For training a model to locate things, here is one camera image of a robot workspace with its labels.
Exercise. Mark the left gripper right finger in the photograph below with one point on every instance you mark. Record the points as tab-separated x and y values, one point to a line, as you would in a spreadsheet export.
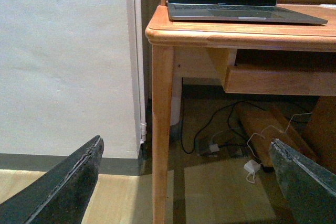
308	188

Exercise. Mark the white pipe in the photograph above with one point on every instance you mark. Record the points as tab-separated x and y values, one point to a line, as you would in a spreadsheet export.
176	100

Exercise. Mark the wooden desk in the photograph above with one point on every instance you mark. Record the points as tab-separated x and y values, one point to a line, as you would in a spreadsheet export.
222	42

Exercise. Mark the wooden keyboard drawer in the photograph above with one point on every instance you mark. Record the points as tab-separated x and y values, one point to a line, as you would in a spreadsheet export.
249	79

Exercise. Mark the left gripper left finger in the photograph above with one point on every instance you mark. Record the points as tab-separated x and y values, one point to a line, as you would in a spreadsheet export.
62	194

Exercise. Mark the white power adapter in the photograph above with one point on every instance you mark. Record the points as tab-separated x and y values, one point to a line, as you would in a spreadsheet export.
252	167

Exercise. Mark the white plug on power strip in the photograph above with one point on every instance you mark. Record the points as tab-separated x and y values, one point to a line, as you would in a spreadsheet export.
213	148

